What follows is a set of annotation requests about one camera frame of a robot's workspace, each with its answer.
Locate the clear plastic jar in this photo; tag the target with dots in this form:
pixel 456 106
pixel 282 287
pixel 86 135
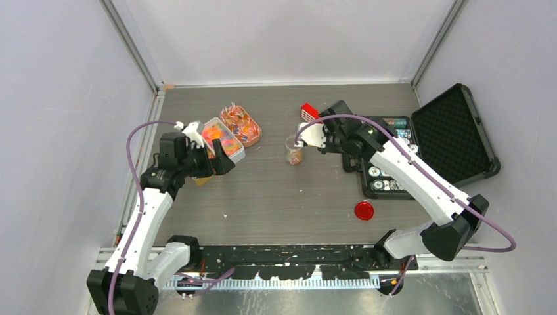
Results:
pixel 293 155

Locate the red toy brick block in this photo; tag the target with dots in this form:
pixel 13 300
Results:
pixel 308 113

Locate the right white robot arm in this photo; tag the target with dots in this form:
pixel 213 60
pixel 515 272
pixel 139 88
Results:
pixel 454 215

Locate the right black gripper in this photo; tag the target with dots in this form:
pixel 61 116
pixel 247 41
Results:
pixel 328 147

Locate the yellow tray of wrapped candies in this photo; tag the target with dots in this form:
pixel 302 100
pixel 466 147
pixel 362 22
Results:
pixel 200 181

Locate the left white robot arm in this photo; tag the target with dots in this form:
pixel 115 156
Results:
pixel 131 282

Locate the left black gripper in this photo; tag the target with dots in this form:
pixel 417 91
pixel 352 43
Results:
pixel 221 165

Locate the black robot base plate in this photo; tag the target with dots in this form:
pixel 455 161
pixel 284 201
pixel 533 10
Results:
pixel 292 262

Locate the black poker chip case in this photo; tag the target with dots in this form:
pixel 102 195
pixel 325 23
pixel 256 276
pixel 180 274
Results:
pixel 447 133

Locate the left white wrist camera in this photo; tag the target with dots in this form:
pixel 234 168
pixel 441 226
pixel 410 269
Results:
pixel 193 133

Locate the pink tray of lollipops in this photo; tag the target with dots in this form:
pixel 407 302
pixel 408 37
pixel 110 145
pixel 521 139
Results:
pixel 241 124

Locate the white tray of gummy candies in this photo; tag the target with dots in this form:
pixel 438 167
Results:
pixel 216 129

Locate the red jar lid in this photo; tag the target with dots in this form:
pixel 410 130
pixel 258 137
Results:
pixel 364 211

